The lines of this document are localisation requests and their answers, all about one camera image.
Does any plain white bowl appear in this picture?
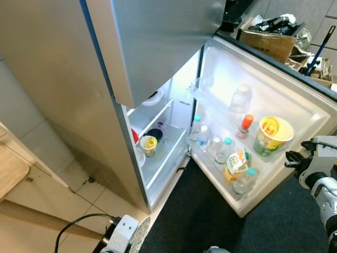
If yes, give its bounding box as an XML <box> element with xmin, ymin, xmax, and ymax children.
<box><xmin>134</xmin><ymin>148</ymin><xmax>146</xmax><ymax>168</ymax></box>

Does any white bowl with dark food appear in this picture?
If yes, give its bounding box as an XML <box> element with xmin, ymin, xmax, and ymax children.
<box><xmin>141</xmin><ymin>89</ymin><xmax>164</xmax><ymax>106</ymax></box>

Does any yellow noodle cup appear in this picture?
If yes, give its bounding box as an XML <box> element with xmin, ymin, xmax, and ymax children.
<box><xmin>140</xmin><ymin>135</ymin><xmax>158</xmax><ymax>158</ymax></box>

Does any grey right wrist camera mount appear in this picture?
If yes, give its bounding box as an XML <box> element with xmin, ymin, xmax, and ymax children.
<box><xmin>303</xmin><ymin>136</ymin><xmax>337</xmax><ymax>188</ymax></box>

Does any orange capped small bottle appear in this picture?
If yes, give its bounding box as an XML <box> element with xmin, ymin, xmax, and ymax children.
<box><xmin>236</xmin><ymin>114</ymin><xmax>254</xmax><ymax>140</ymax></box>

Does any dark grey floor carpet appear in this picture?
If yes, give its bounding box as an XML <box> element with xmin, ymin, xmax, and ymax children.
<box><xmin>140</xmin><ymin>158</ymin><xmax>337</xmax><ymax>253</ymax></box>

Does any white lined fridge door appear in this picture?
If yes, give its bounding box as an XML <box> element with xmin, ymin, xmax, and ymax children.
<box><xmin>187</xmin><ymin>33</ymin><xmax>337</xmax><ymax>218</ymax></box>

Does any teal capped water bottle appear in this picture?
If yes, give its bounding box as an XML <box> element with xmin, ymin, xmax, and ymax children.
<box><xmin>233</xmin><ymin>168</ymin><xmax>257</xmax><ymax>196</ymax></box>
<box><xmin>216</xmin><ymin>138</ymin><xmax>233</xmax><ymax>167</ymax></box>

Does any wooden furniture corner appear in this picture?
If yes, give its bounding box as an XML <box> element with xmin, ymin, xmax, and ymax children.
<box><xmin>0</xmin><ymin>124</ymin><xmax>30</xmax><ymax>201</ymax></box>

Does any large cardboard box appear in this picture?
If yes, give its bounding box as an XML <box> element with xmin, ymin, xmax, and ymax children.
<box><xmin>237</xmin><ymin>20</ymin><xmax>298</xmax><ymax>64</ymax></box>

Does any silver freezer door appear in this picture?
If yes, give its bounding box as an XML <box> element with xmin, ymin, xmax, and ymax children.
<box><xmin>86</xmin><ymin>0</ymin><xmax>227</xmax><ymax>110</ymax></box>

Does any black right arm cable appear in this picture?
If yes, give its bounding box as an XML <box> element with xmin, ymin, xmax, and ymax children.
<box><xmin>308</xmin><ymin>138</ymin><xmax>337</xmax><ymax>153</ymax></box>

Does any clear glass jar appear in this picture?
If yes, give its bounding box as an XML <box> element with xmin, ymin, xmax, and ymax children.
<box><xmin>229</xmin><ymin>84</ymin><xmax>252</xmax><ymax>114</ymax></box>

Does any small cardboard box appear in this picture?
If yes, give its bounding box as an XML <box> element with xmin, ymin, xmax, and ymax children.
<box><xmin>287</xmin><ymin>50</ymin><xmax>335</xmax><ymax>88</ymax></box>

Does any floral paper plate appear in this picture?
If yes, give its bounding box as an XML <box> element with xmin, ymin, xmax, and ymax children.
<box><xmin>128</xmin><ymin>216</ymin><xmax>152</xmax><ymax>253</ymax></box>

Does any glass fridge shelf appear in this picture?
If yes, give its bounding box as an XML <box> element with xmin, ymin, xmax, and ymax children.
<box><xmin>129</xmin><ymin>98</ymin><xmax>175</xmax><ymax>133</ymax></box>
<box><xmin>141</xmin><ymin>126</ymin><xmax>189</xmax><ymax>191</ymax></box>

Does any clear purple plastic item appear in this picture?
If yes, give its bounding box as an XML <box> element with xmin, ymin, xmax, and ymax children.
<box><xmin>158</xmin><ymin>121</ymin><xmax>169</xmax><ymax>139</ymax></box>

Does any blue mop handle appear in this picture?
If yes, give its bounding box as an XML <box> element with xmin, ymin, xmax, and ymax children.
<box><xmin>303</xmin><ymin>25</ymin><xmax>336</xmax><ymax>77</ymax></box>

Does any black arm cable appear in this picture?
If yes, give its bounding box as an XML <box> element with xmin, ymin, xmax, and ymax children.
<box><xmin>54</xmin><ymin>213</ymin><xmax>114</xmax><ymax>253</ymax></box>
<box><xmin>308</xmin><ymin>138</ymin><xmax>337</xmax><ymax>153</ymax></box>

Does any dark round bowl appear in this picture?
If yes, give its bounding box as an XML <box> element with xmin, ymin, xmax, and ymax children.
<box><xmin>146</xmin><ymin>128</ymin><xmax>164</xmax><ymax>142</ymax></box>

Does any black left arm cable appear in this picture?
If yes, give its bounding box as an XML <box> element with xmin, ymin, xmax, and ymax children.
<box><xmin>54</xmin><ymin>213</ymin><xmax>114</xmax><ymax>253</ymax></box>

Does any black rubbish bag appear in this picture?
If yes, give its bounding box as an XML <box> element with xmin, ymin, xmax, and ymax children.
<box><xmin>247</xmin><ymin>14</ymin><xmax>305</xmax><ymax>36</ymax></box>

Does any large yellow noodle bowl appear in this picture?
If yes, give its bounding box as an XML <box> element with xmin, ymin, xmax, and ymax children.
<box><xmin>254</xmin><ymin>116</ymin><xmax>294</xmax><ymax>157</ymax></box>

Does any yellow green juice carton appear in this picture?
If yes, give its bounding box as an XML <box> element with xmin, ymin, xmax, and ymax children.
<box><xmin>224</xmin><ymin>151</ymin><xmax>250</xmax><ymax>184</ymax></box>

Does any silver refrigerator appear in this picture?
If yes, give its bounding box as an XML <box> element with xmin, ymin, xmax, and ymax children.
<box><xmin>0</xmin><ymin>0</ymin><xmax>337</xmax><ymax>218</ymax></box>

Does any clear water bottle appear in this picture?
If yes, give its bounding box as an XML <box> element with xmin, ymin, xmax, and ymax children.
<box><xmin>210</xmin><ymin>136</ymin><xmax>222</xmax><ymax>159</ymax></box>
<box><xmin>196</xmin><ymin>125</ymin><xmax>210</xmax><ymax>151</ymax></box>
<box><xmin>191</xmin><ymin>115</ymin><xmax>202</xmax><ymax>140</ymax></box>

